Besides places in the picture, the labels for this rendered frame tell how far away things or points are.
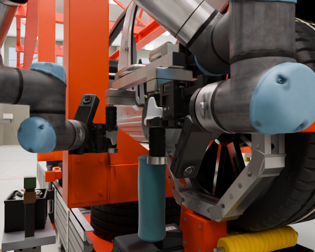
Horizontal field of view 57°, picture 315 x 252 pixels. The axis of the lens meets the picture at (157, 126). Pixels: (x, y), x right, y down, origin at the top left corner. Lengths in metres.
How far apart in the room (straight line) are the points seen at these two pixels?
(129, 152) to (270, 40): 0.97
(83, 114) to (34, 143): 0.21
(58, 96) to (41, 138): 0.10
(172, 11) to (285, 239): 0.70
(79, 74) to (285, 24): 0.93
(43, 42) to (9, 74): 2.60
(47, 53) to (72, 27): 1.97
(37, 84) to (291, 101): 0.48
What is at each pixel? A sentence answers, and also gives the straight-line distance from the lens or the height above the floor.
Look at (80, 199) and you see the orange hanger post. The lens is 1.20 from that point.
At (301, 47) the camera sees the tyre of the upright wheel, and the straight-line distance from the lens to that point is 0.74.
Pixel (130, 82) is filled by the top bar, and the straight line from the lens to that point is 0.83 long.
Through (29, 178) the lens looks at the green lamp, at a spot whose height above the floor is 0.66.
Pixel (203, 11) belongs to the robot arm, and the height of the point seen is 1.00.
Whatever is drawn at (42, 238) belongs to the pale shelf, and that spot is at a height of 0.45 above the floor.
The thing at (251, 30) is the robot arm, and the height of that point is 0.93.
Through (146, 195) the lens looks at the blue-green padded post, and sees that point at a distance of 0.91.
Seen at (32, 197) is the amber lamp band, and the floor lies 0.59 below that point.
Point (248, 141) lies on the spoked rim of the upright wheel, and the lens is 0.85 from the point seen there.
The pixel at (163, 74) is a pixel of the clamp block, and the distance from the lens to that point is 0.61.
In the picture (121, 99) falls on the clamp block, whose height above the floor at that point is 0.92.
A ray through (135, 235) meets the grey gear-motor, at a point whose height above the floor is 0.41.
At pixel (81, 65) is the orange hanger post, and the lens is 1.20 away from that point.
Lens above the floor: 0.82
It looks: 1 degrees up
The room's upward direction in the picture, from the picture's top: straight up
